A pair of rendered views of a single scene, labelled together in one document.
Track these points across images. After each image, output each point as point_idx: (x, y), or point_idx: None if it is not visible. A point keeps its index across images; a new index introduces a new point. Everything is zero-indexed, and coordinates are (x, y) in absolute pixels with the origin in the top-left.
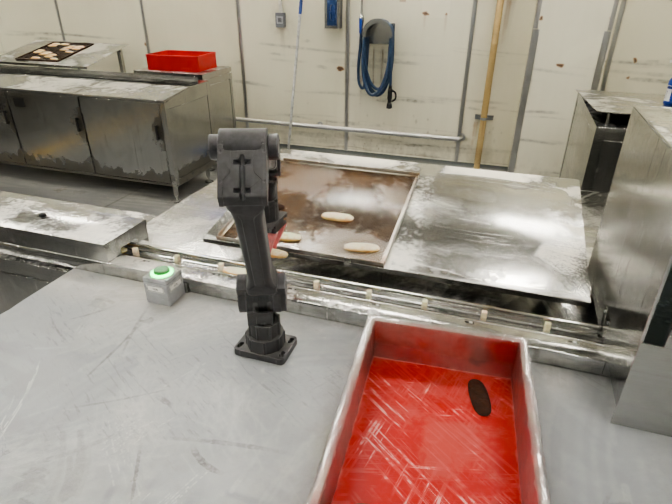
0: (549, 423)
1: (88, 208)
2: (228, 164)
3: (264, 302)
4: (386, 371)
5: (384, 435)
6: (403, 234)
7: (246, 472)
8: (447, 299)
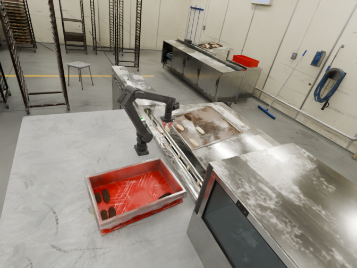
0: (170, 217)
1: None
2: (122, 94)
3: (141, 136)
4: (155, 174)
5: (132, 184)
6: (210, 146)
7: (101, 168)
8: (196, 170)
